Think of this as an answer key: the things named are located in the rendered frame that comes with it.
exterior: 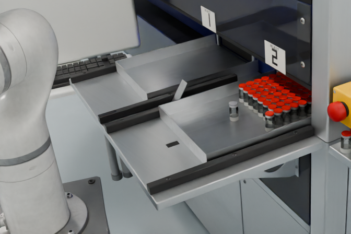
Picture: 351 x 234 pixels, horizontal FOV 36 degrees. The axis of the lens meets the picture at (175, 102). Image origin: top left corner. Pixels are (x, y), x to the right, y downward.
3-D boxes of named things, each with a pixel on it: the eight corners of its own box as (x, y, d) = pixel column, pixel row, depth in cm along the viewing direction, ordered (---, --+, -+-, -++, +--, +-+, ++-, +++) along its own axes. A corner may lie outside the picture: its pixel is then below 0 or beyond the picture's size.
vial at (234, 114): (236, 116, 132) (235, 101, 130) (240, 119, 130) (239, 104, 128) (228, 118, 131) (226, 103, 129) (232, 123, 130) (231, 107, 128)
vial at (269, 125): (271, 126, 126) (270, 109, 124) (277, 130, 124) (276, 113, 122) (263, 129, 125) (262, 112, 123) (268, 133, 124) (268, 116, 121)
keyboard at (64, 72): (125, 56, 194) (124, 50, 192) (134, 71, 181) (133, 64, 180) (12, 81, 185) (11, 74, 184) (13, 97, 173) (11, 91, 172)
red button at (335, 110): (339, 113, 110) (340, 95, 108) (353, 120, 107) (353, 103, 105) (324, 118, 109) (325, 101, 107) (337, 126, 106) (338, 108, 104)
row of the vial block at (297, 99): (267, 91, 142) (266, 75, 140) (308, 119, 127) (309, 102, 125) (259, 93, 141) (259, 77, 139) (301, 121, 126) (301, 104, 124)
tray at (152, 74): (215, 44, 175) (214, 33, 173) (258, 71, 153) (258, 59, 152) (116, 71, 164) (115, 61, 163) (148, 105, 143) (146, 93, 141)
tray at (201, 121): (274, 81, 147) (273, 69, 145) (337, 120, 125) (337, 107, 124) (160, 117, 136) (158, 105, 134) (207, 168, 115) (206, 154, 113)
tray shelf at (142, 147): (208, 44, 180) (208, 39, 179) (351, 137, 122) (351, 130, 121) (69, 83, 165) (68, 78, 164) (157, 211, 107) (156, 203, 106)
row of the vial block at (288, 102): (259, 93, 141) (259, 77, 139) (301, 121, 126) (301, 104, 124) (252, 95, 140) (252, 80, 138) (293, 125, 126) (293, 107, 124)
